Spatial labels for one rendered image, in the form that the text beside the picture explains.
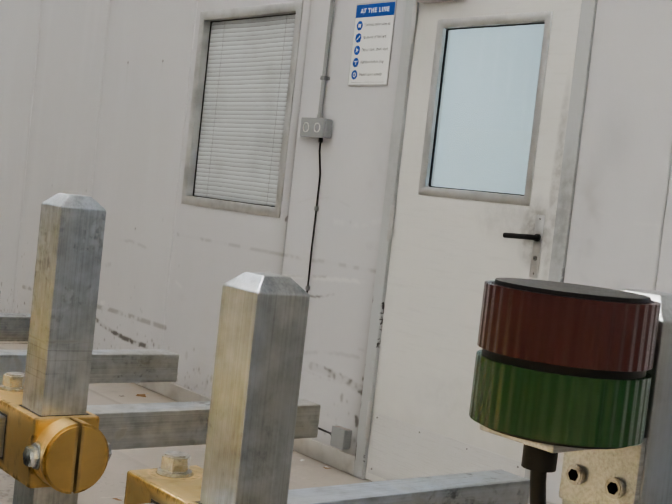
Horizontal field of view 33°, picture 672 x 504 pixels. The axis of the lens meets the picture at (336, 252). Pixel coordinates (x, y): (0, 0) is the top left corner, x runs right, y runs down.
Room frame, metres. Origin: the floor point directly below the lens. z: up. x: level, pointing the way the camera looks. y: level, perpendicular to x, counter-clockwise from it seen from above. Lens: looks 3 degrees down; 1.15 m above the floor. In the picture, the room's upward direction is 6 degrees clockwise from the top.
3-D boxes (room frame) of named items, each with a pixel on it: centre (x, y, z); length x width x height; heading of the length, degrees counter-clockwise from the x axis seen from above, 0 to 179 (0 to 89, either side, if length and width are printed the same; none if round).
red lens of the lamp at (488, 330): (0.39, -0.08, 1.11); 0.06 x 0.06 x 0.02
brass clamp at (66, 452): (0.83, 0.21, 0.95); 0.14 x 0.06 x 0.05; 38
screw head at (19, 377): (0.87, 0.24, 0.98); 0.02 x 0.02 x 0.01
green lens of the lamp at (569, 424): (0.39, -0.08, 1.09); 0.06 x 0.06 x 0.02
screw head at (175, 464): (0.67, 0.08, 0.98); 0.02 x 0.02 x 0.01
